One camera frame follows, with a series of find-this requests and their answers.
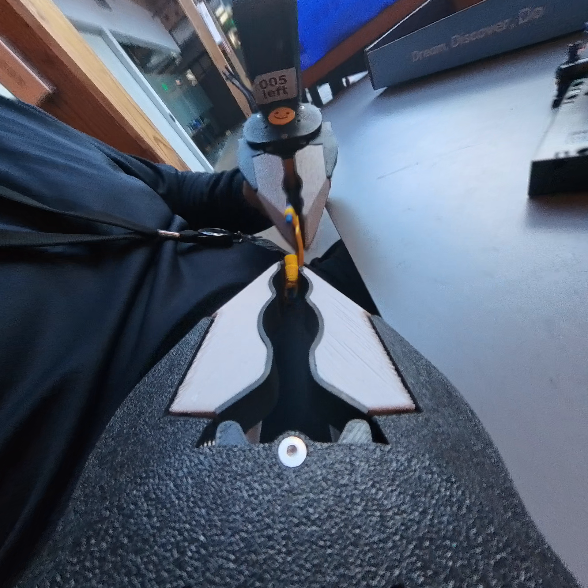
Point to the wide wooden post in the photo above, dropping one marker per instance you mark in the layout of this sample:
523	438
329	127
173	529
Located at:
69	59

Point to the blue plastic bin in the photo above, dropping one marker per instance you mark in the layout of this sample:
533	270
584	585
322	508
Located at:
330	27

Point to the person's left forearm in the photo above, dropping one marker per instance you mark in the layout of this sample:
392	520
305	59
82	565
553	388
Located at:
202	197

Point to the black toy battery box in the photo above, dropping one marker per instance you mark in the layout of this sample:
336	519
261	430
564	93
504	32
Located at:
560	156

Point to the open blue cardboard box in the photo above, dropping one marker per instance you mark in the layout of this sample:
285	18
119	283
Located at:
459	50

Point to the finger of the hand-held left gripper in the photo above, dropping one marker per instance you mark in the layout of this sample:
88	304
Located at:
314	183
271	183

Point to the yellow toy brick assembly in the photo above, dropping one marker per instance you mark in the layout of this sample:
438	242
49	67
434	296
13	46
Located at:
299	248

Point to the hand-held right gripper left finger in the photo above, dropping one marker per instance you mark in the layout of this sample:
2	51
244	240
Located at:
229	358

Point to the slim wooden post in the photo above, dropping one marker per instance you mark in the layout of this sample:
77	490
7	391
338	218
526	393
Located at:
211	46

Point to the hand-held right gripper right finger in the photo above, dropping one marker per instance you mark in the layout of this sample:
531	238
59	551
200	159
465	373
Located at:
358	358

